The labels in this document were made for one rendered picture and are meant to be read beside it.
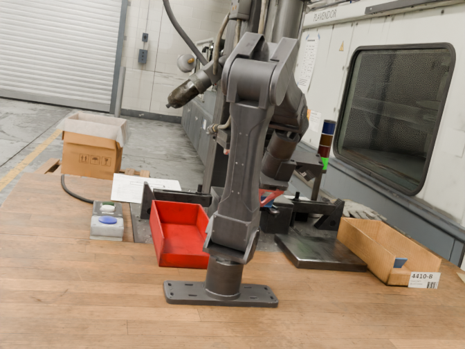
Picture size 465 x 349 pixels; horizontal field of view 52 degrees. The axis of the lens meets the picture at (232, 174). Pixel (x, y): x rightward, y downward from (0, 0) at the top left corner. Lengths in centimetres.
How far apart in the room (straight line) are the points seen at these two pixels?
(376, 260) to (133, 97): 947
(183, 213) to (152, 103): 926
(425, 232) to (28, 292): 118
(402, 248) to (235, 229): 55
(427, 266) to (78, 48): 960
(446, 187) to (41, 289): 118
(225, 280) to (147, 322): 15
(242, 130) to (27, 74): 987
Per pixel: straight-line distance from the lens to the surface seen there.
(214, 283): 84
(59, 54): 1044
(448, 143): 162
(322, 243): 120
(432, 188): 165
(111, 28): 1033
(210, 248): 84
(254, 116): 75
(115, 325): 76
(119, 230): 105
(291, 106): 93
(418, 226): 165
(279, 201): 125
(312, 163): 108
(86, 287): 86
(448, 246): 153
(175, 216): 118
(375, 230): 134
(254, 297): 88
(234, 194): 80
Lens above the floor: 129
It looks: 12 degrees down
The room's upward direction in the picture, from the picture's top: 10 degrees clockwise
